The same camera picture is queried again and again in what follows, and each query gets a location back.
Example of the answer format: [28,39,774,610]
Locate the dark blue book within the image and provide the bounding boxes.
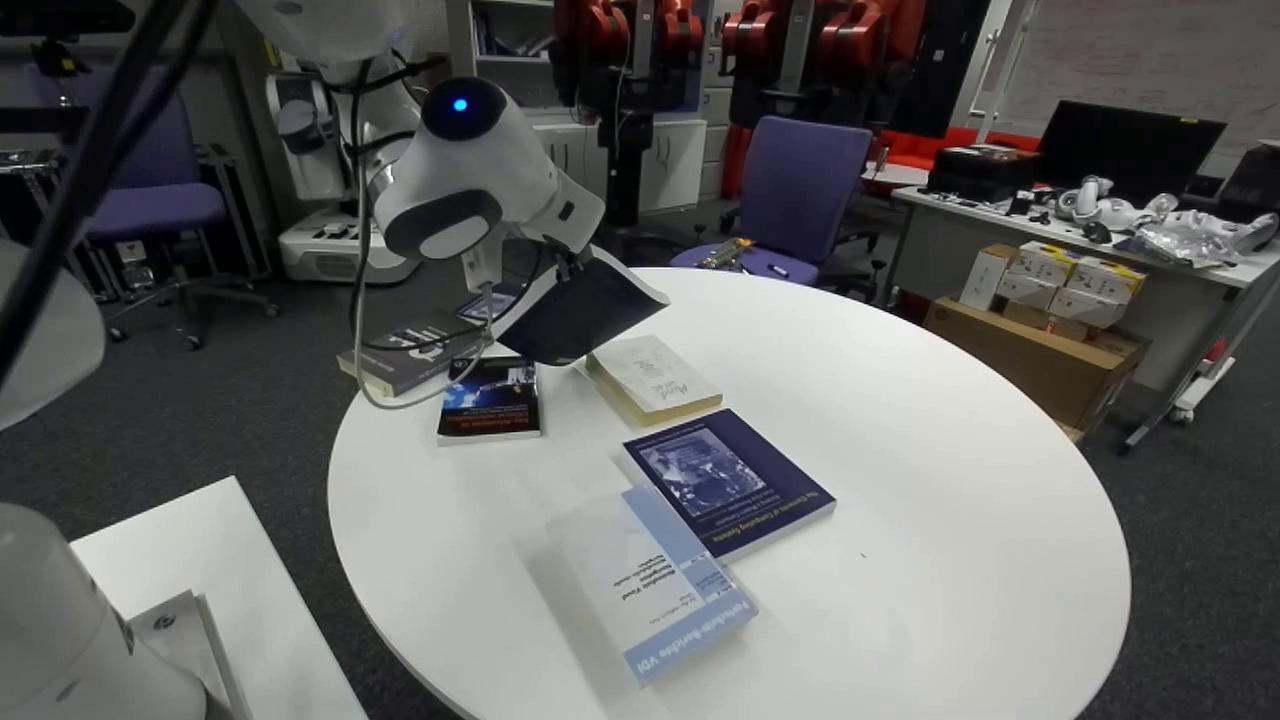
[492,249,666,369]
[621,406,835,558]

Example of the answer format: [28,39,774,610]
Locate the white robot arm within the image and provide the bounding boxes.
[0,0,604,426]

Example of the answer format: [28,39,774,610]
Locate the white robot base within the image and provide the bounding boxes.
[266,73,418,284]

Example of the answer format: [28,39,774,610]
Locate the cream white book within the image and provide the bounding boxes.
[589,335,723,426]

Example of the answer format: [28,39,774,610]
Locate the black orange blue book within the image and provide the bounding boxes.
[437,356,542,437]

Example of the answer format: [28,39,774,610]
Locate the light blue white book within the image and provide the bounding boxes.
[526,487,758,682]

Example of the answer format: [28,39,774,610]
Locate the dark grey book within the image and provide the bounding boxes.
[335,319,490,403]

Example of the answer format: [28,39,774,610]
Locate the purple office chair near table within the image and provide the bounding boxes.
[672,114,875,284]

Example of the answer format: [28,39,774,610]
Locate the cardboard box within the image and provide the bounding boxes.
[926,300,1144,437]

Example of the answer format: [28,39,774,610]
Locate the purple office chair far left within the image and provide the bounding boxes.
[83,100,279,346]

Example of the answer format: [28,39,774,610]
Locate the black monitor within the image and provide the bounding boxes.
[1038,100,1226,204]

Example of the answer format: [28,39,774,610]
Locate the grey desk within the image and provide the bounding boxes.
[893,186,1280,392]

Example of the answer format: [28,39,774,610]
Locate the crumpled plastic bags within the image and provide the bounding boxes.
[1056,177,1280,266]

